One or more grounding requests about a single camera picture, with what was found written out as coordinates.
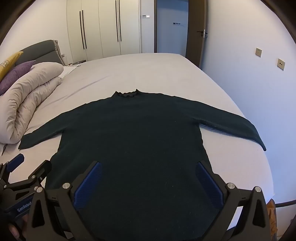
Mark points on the yellow pillow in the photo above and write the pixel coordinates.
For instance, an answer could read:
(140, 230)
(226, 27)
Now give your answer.
(8, 62)

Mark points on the purple pillow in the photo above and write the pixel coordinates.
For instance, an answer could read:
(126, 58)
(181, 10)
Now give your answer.
(16, 74)

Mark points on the white pillow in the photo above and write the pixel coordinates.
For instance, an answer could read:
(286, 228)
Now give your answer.
(68, 70)

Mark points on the brown door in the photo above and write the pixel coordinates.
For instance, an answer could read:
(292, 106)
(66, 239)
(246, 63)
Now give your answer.
(195, 30)

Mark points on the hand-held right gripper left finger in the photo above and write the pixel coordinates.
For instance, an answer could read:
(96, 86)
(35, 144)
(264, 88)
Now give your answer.
(89, 185)

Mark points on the orange bag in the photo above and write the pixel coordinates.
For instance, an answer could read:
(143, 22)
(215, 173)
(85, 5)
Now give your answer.
(272, 217)

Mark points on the beige wall socket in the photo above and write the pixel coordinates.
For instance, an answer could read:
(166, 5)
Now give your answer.
(258, 52)
(281, 64)

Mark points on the beige folded duvet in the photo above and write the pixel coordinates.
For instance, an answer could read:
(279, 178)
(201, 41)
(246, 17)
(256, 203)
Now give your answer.
(27, 97)

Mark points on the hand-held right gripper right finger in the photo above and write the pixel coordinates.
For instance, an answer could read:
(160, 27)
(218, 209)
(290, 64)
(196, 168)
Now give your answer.
(209, 185)

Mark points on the grey padded headboard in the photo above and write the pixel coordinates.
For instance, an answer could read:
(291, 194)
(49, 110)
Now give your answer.
(39, 52)

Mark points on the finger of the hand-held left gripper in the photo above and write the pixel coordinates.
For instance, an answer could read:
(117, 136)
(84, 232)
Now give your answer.
(15, 162)
(41, 171)

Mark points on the white wardrobe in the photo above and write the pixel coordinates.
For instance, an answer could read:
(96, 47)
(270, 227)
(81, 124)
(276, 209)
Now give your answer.
(101, 27)

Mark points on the person's left hand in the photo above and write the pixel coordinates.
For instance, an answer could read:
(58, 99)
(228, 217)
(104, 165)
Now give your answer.
(17, 230)

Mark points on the dark green sweater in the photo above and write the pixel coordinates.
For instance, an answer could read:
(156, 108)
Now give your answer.
(138, 129)

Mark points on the bed with light grey sheet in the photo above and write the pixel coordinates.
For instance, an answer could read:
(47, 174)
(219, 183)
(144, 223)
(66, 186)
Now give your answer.
(143, 74)

